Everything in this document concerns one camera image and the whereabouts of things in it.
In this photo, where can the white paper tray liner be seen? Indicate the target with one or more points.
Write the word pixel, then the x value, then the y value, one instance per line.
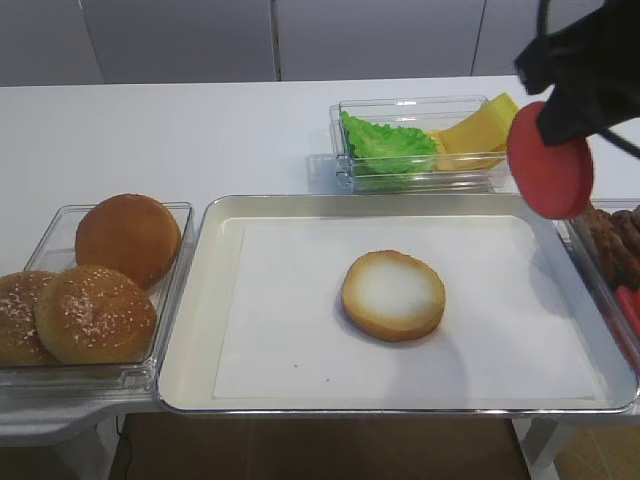
pixel 507 333

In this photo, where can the plain brown bun half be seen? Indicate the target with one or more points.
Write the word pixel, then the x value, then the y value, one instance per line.
pixel 133 234

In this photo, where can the upright yellow cheese slice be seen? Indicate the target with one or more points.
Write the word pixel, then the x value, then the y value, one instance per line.
pixel 486 130

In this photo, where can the left sesame top bun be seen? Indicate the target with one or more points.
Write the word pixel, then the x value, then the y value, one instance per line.
pixel 20 344

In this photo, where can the brown meat patty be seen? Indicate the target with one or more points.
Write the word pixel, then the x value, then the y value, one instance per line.
pixel 626 246
pixel 606 244

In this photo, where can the bottom bun cut side up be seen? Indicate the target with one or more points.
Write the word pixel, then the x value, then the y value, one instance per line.
pixel 393 297

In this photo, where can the black cloth covered gripper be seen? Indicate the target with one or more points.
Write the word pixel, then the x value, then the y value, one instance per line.
pixel 592 67

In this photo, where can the leftmost brown meat patty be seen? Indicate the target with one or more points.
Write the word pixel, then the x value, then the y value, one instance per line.
pixel 606 244

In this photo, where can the sesame bun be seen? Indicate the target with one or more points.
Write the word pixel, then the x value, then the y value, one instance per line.
pixel 94 315
pixel 20 344

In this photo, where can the red tomato slice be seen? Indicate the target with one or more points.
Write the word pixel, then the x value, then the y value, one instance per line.
pixel 555 181
pixel 628 300

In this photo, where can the flat yellow cheese slice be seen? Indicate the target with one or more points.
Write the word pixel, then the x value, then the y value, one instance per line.
pixel 449 162

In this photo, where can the right sesame top bun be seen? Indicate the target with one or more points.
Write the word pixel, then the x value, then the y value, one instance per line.
pixel 94 315

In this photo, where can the clear lettuce and cheese container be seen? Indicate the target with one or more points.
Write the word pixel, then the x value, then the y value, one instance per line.
pixel 426 114

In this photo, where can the green lettuce leaf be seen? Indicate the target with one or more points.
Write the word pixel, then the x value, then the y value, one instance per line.
pixel 385 150

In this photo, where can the white rectangular metal tray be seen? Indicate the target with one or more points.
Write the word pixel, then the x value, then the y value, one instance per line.
pixel 187 378

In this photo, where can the clear patty and tomato container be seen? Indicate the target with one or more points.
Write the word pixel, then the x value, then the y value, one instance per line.
pixel 577 241

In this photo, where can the clear plastic bun container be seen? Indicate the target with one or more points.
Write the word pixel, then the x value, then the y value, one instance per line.
pixel 55 253

